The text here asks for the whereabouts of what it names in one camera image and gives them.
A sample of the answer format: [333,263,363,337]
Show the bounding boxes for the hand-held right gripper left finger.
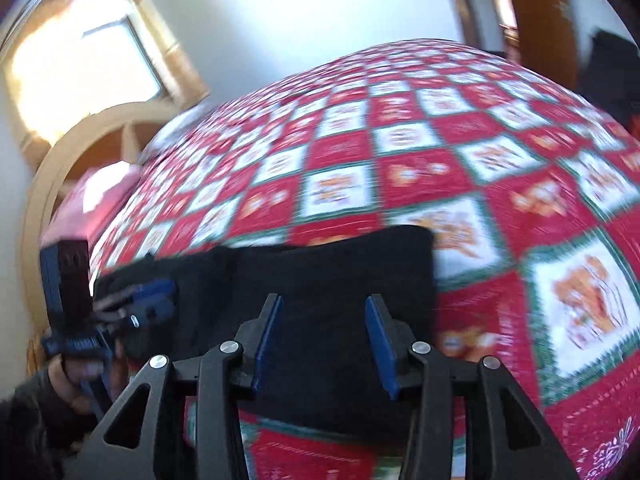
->
[65,294,286,480]

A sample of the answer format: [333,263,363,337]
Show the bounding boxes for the person's left hand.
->
[47,347,128,418]

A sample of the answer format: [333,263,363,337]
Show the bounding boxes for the cream wooden headboard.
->
[20,102,203,323]

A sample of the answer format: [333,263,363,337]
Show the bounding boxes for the black pants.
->
[92,225,437,441]

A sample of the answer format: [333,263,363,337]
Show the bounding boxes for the black folding chair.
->
[580,29,640,123]

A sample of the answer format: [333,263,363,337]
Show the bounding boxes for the pink pillow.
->
[54,164,144,248]

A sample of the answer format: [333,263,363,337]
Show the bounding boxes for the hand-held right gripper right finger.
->
[364,294,581,480]

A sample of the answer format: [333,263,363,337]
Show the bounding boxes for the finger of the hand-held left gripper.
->
[95,279,179,312]
[97,304,177,335]

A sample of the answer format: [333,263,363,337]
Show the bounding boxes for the window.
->
[7,0,168,141]

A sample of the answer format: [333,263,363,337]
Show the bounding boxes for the brown wooden door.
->
[492,0,582,78]

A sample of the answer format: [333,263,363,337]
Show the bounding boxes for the person's left forearm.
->
[0,372,98,480]

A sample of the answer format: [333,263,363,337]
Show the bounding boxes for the red printed bed sheet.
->
[40,40,640,480]

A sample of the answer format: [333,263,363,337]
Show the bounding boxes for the narrow yellow curtain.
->
[112,0,211,111]

